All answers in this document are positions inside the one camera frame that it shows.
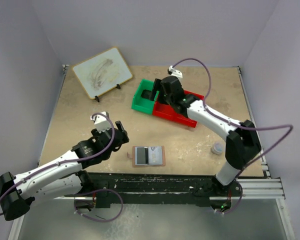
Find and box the black card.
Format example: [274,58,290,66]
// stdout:
[141,89,157,101]
[135,146,149,166]

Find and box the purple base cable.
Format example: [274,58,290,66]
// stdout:
[73,187,123,222]
[213,184,244,216]

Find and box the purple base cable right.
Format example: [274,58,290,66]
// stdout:
[213,184,244,216]

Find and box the red bin middle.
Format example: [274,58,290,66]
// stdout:
[151,86,189,125]

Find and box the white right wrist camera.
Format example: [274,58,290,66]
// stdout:
[167,65,183,80]

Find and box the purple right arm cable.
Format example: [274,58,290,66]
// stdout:
[171,58,294,180]

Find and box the red bin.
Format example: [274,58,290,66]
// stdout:
[151,86,189,125]
[175,90,204,128]

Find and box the red bin right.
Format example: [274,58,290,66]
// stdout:
[175,90,204,128]

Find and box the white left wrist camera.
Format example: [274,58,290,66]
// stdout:
[90,111,111,133]

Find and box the brown leather card holder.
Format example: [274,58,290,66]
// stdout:
[126,145,166,168]

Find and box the small clear plastic cup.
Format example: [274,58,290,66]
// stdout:
[210,141,225,155]

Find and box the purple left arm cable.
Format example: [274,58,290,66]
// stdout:
[0,112,116,216]

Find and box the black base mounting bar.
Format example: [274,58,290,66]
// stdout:
[62,171,243,209]

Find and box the aluminium front frame rail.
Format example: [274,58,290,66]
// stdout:
[22,173,285,200]

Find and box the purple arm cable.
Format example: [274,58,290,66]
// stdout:
[171,58,294,180]
[0,112,116,216]

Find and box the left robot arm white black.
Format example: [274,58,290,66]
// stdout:
[0,121,129,221]

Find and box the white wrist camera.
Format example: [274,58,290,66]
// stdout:
[167,65,183,80]
[90,111,111,133]

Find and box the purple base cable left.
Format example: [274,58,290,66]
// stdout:
[73,187,123,222]

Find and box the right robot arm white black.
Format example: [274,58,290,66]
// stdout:
[150,75,261,196]

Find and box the aluminium corner rail right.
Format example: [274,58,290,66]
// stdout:
[234,65,270,178]

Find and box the white board wooden frame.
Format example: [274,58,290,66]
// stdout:
[72,47,133,100]

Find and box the green plastic bin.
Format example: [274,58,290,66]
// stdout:
[131,79,159,115]

